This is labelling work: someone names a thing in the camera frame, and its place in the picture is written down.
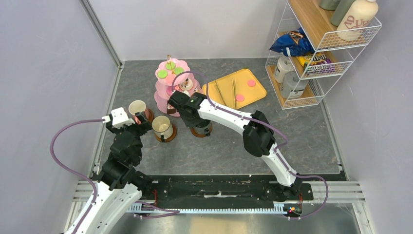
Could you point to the pink frosted donut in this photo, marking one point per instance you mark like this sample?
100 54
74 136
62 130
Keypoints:
169 90

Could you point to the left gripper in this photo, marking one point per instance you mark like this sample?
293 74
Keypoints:
144 126

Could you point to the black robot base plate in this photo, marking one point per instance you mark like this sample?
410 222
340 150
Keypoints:
222 192

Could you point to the brown saucer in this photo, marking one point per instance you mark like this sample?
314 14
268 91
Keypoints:
150 115
172 137
201 131

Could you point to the pink three-tier cake stand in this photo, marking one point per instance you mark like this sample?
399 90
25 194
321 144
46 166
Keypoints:
173 80

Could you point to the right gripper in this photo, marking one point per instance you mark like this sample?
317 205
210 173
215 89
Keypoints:
191 123

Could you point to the grey jar lower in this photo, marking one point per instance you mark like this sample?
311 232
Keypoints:
292 87

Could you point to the pink macaron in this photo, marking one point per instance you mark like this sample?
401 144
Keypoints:
251 83
239 98

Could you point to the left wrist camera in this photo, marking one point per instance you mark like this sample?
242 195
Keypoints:
118 118

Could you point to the dark green cup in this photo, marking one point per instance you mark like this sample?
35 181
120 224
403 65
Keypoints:
204 123

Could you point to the chocolate cake slice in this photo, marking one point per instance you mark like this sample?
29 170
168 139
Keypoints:
170 109

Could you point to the grey-green bottle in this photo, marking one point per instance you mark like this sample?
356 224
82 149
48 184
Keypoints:
341 11

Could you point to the beige mug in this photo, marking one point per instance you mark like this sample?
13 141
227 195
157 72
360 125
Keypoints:
162 125

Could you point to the metal serving tongs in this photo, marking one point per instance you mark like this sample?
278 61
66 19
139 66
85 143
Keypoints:
227 92

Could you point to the beige cup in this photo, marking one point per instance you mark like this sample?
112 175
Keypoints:
138 106

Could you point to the yellow candy bag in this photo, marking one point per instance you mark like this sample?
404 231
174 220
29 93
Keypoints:
319 61

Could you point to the yellow serving tray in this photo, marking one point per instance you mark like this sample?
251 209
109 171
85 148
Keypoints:
240 79

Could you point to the white wire shelf rack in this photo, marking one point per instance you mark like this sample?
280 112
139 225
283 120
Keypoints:
331 56

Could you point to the white jar upper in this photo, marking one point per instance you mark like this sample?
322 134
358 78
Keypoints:
283 67

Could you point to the blue snack bag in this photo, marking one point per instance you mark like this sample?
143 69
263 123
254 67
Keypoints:
293 44

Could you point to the white chocolate-drizzle donut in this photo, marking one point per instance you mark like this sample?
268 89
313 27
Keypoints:
186 86

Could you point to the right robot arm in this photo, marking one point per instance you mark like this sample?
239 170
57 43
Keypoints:
198 112

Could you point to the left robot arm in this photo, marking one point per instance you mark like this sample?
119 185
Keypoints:
118 184

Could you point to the cream labelled bottle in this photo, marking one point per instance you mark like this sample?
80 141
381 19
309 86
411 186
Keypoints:
359 15

